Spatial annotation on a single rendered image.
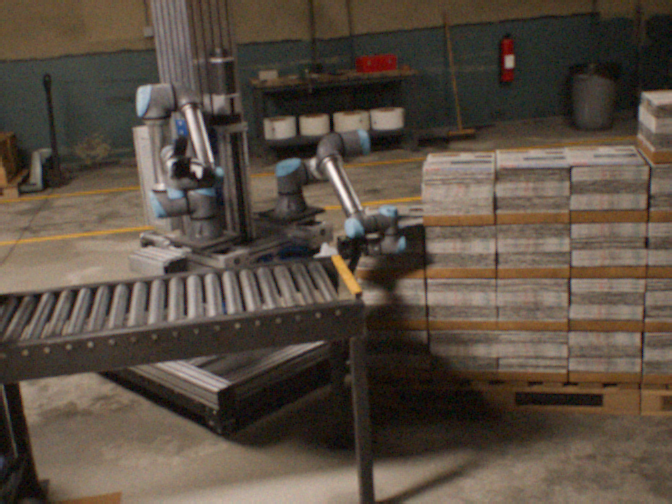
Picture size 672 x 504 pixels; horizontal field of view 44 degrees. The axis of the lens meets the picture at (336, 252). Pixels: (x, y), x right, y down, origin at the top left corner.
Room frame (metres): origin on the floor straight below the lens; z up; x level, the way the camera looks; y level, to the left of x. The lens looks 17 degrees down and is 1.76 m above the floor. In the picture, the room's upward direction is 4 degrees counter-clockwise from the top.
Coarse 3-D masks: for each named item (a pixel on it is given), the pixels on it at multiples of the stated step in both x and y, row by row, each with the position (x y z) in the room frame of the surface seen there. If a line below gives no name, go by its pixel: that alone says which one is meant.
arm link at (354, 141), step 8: (344, 136) 3.42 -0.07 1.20; (352, 136) 3.43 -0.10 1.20; (360, 136) 3.44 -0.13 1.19; (368, 136) 3.46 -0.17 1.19; (344, 144) 3.40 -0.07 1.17; (352, 144) 3.41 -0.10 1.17; (360, 144) 3.43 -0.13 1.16; (368, 144) 3.45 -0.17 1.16; (344, 152) 3.40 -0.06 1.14; (352, 152) 3.42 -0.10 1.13; (360, 152) 3.44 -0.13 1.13; (368, 152) 3.46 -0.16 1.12; (312, 160) 3.76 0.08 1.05; (344, 160) 3.49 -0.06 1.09; (352, 160) 3.49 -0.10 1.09; (312, 168) 3.74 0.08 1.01; (320, 168) 3.69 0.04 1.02; (312, 176) 3.75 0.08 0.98; (320, 176) 3.73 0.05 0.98; (312, 184) 3.79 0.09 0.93
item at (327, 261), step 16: (320, 256) 3.08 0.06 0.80; (192, 272) 3.00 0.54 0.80; (208, 272) 2.98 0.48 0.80; (224, 272) 2.98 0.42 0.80; (240, 272) 2.99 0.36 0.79; (256, 272) 3.00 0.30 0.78; (272, 272) 3.01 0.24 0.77; (336, 272) 3.05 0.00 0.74; (48, 288) 2.92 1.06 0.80; (64, 288) 2.91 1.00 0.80; (80, 288) 2.90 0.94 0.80; (96, 288) 2.91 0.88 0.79; (112, 288) 2.92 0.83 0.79; (240, 288) 2.99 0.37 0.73; (0, 304) 2.86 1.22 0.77; (128, 304) 2.93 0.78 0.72; (48, 320) 2.88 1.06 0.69
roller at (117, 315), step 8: (120, 288) 2.87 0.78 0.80; (128, 288) 2.91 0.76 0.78; (120, 296) 2.78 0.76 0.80; (128, 296) 2.85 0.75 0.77; (112, 304) 2.73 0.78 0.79; (120, 304) 2.70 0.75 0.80; (112, 312) 2.63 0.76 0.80; (120, 312) 2.63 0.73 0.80; (112, 320) 2.55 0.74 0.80; (120, 320) 2.56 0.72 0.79
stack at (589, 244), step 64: (384, 256) 3.33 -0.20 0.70; (448, 256) 3.28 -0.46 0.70; (512, 256) 3.23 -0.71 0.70; (576, 256) 3.17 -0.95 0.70; (640, 256) 3.13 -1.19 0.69; (512, 320) 3.23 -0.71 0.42; (576, 320) 3.18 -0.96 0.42; (640, 320) 3.12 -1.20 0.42; (384, 384) 3.34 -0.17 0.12; (448, 384) 3.28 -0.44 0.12; (512, 384) 3.22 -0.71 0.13; (576, 384) 3.39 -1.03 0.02
